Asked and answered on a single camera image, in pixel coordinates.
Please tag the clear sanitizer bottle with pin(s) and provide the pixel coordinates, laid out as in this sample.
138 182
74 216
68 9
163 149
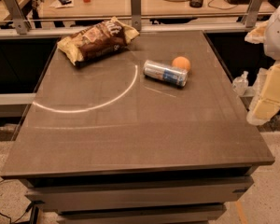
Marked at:
240 84

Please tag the black mesh pen cup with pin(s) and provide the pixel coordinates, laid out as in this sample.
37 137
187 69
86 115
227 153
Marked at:
196 3

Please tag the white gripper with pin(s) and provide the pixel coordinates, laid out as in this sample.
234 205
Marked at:
278 36

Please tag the orange ball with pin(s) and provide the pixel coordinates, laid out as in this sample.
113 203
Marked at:
181 62

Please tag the grey metal bracket middle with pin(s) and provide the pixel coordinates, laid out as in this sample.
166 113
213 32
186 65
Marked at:
136 14

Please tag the grey metal bracket left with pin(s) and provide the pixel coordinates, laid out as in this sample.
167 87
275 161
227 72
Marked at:
21 24

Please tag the grey metal bracket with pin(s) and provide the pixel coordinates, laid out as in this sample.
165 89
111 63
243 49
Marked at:
21 24
136 14
250 18

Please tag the brown yellow chip bag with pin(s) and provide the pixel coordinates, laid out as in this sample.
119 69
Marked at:
97 40

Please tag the silver blue redbull can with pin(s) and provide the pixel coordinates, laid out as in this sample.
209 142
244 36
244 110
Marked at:
165 72

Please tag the grey metal bracket right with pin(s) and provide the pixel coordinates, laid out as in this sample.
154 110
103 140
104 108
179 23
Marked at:
250 18

